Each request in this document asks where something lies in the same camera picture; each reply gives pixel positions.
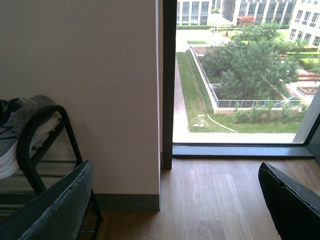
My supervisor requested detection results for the grey knit sneaker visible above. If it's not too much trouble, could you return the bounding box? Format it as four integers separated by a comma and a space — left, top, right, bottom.
0, 95, 54, 180

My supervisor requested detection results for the black metal shoe rack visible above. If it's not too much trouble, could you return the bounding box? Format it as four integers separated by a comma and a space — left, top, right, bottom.
0, 105, 104, 240

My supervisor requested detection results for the dark grey window frame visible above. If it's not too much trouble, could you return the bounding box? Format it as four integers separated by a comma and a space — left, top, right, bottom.
159, 0, 320, 169

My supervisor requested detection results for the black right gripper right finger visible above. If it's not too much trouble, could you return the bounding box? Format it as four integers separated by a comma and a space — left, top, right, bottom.
258, 162, 320, 240

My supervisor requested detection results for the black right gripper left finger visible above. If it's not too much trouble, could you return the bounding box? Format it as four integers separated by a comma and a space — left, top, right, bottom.
0, 160, 93, 240

